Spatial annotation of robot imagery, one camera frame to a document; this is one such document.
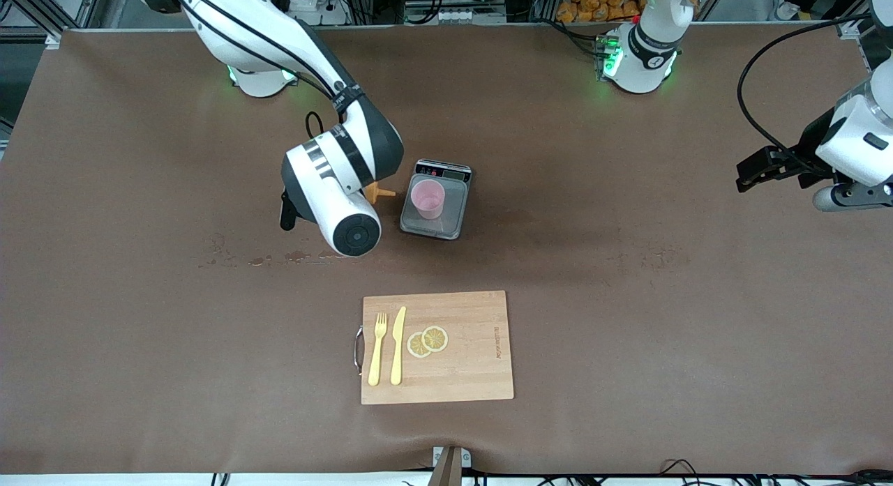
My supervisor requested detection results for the orange snack packets pile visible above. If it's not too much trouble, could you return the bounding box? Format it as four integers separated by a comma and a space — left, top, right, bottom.
556, 0, 644, 24

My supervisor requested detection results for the brown table mat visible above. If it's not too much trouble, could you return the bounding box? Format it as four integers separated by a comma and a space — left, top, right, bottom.
0, 24, 893, 476

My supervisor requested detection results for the white power strip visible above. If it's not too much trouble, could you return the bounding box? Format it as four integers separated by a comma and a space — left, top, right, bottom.
276, 0, 350, 25

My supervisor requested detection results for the aluminium frame profile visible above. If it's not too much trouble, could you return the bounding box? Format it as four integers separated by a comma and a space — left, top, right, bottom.
836, 12, 893, 79
0, 0, 105, 37

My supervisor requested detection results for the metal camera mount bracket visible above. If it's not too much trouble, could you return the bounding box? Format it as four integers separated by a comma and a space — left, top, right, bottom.
432, 446, 472, 486

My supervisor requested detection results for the yellow plastic fork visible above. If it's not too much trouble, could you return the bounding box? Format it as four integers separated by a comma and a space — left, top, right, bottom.
368, 312, 388, 387

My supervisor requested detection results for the wooden cutting board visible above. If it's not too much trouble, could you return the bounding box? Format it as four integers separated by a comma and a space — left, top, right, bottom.
354, 290, 515, 406

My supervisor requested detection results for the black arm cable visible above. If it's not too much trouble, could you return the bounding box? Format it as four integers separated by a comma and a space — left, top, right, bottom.
737, 13, 873, 173
174, 0, 363, 142

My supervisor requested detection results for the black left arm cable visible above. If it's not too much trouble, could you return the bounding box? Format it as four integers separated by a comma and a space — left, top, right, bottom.
737, 13, 873, 173

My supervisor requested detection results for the pink plastic cup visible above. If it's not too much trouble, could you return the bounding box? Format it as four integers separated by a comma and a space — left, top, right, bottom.
410, 179, 446, 220

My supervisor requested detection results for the yellow plastic knife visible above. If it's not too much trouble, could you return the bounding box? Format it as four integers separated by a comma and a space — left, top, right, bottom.
390, 305, 407, 386

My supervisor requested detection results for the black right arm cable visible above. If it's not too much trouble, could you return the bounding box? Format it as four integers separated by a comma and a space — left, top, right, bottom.
174, 0, 363, 142

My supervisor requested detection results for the steel digital kitchen scale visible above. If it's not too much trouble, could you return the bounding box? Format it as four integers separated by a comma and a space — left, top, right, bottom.
399, 158, 474, 241

